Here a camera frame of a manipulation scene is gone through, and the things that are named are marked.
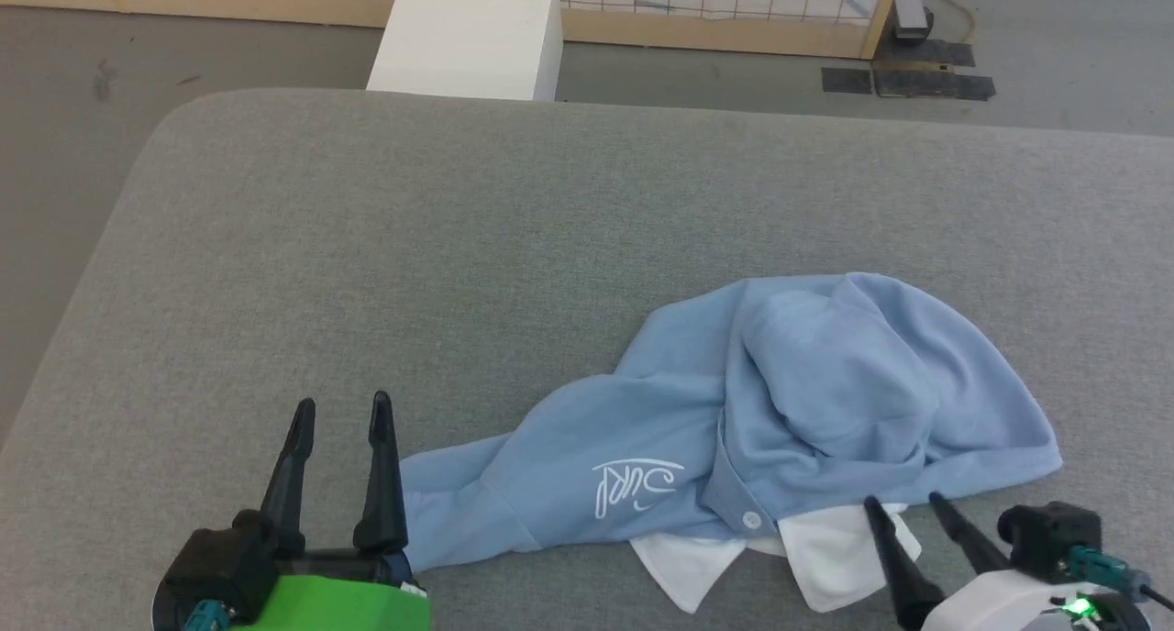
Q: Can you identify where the right camera cable teal plug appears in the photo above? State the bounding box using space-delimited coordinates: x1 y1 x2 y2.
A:
1067 547 1174 611

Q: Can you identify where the large black floor tape patch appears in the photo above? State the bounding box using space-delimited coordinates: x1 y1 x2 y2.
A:
871 39 997 102

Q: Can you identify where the light blue polo shirt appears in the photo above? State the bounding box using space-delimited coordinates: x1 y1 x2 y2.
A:
401 271 1065 614

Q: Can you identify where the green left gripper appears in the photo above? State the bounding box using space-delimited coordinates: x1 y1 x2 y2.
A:
234 391 430 631

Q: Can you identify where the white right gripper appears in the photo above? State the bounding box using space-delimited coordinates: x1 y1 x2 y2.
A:
865 492 1147 631

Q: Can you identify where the thin yellow floor cable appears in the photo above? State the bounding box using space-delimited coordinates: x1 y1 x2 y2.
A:
934 0 979 42

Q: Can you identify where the grey metal panel foot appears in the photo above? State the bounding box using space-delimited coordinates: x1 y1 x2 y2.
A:
892 0 936 43

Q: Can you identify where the white box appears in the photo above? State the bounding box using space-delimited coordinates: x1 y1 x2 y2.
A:
367 0 563 102

